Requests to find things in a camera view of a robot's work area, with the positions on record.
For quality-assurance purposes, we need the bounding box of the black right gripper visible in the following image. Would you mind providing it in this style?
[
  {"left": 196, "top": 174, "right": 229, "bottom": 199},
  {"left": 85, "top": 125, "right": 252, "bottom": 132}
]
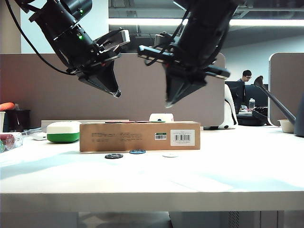
[{"left": 137, "top": 41, "right": 231, "bottom": 108}]

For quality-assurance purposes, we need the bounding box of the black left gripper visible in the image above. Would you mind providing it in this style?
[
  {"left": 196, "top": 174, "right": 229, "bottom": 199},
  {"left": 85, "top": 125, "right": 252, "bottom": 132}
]
[{"left": 51, "top": 22, "right": 122, "bottom": 98}]

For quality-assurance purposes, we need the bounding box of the brown cardboard box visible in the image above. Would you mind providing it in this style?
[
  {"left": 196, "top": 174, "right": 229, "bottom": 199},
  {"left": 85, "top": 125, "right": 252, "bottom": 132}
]
[{"left": 79, "top": 121, "right": 201, "bottom": 152}]

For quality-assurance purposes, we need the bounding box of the black poker chip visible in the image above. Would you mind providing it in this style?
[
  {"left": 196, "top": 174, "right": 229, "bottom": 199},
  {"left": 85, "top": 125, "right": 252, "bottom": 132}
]
[{"left": 104, "top": 153, "right": 124, "bottom": 160}]

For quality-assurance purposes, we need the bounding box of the clear plastic chip tray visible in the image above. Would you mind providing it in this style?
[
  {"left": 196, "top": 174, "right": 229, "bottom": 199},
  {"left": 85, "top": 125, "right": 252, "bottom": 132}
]
[{"left": 0, "top": 127, "right": 42, "bottom": 153}]

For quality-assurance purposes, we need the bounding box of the white chip stack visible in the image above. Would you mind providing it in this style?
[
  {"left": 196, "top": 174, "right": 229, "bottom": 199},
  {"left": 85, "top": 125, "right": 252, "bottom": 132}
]
[{"left": 12, "top": 132, "right": 23, "bottom": 148}]

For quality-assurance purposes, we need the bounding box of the wide grey-brown desk partition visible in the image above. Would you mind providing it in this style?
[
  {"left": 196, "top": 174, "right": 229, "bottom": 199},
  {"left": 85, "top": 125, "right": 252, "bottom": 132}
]
[{"left": 0, "top": 52, "right": 226, "bottom": 128}]

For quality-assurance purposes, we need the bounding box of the black computer monitor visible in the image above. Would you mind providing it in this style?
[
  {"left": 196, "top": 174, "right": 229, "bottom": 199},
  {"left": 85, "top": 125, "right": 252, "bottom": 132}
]
[{"left": 225, "top": 81, "right": 246, "bottom": 114}]

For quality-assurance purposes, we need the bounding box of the white curved plastic stand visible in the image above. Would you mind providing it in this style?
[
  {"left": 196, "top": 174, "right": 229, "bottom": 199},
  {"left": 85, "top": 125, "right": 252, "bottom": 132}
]
[{"left": 203, "top": 84, "right": 238, "bottom": 130}]

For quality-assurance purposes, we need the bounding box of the person with black hair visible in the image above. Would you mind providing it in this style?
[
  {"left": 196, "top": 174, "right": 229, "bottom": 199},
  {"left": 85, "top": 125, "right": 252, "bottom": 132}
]
[{"left": 237, "top": 69, "right": 253, "bottom": 87}]

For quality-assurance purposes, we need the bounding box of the white and green case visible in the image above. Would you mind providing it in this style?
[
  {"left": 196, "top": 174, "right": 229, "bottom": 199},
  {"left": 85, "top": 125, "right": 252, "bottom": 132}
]
[{"left": 46, "top": 121, "right": 81, "bottom": 144}]

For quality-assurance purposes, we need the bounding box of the dark monitor back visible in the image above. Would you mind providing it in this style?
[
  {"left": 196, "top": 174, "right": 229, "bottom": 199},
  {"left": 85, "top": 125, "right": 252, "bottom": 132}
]
[{"left": 244, "top": 84, "right": 268, "bottom": 107}]

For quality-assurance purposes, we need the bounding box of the black bag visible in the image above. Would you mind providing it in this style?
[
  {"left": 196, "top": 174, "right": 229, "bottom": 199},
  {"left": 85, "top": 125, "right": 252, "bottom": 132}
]
[{"left": 237, "top": 106, "right": 269, "bottom": 126}]

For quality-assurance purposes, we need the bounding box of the white earbuds case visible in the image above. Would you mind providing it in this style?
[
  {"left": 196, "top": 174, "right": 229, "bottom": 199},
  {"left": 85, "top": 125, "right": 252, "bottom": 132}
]
[{"left": 32, "top": 132, "right": 48, "bottom": 141}]

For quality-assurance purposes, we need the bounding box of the black mesh pen holder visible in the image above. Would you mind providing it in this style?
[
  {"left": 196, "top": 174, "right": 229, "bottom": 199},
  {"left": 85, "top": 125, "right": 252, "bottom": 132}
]
[{"left": 6, "top": 109, "right": 31, "bottom": 133}]

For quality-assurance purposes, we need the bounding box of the orange cloth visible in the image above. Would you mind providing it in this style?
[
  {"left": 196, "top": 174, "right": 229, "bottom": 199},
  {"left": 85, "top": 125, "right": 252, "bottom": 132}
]
[{"left": 0, "top": 102, "right": 19, "bottom": 111}]

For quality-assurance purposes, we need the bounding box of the narrow grey-brown desk partition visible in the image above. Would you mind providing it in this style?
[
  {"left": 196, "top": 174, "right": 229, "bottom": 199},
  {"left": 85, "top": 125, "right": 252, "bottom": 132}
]
[{"left": 268, "top": 52, "right": 304, "bottom": 126}]

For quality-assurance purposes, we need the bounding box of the white paper bowl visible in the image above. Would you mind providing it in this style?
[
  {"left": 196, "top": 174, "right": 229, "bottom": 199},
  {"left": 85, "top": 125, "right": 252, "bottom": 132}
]
[{"left": 277, "top": 119, "right": 296, "bottom": 133}]

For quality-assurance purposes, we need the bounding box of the dark grey watering can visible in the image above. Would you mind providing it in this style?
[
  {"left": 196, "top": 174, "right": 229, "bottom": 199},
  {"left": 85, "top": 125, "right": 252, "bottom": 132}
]
[{"left": 253, "top": 75, "right": 304, "bottom": 138}]

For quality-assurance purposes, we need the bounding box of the grey under-desk panel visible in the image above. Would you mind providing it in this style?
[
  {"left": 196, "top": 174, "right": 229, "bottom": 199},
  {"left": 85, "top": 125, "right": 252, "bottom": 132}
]
[{"left": 0, "top": 212, "right": 79, "bottom": 228}]

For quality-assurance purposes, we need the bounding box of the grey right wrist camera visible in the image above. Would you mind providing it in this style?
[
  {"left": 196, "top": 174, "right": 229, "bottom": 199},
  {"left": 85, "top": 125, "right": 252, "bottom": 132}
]
[{"left": 153, "top": 33, "right": 175, "bottom": 48}]

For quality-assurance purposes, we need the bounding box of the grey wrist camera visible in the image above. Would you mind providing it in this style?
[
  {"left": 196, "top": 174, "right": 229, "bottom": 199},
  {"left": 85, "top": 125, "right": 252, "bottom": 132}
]
[
  {"left": 153, "top": 33, "right": 175, "bottom": 48},
  {"left": 95, "top": 28, "right": 131, "bottom": 49}
]

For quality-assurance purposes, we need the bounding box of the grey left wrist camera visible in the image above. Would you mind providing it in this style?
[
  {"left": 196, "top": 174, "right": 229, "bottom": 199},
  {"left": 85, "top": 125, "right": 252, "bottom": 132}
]
[{"left": 95, "top": 28, "right": 131, "bottom": 49}]

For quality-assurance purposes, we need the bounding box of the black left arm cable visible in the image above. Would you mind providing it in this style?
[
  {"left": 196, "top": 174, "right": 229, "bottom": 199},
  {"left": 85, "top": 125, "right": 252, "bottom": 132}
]
[{"left": 5, "top": 0, "right": 76, "bottom": 76}]

